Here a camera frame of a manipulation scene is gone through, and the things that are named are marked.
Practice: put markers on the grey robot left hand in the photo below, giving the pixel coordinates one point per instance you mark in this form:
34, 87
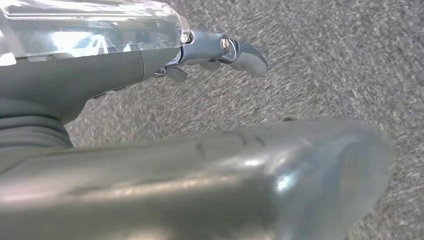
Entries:
82, 73

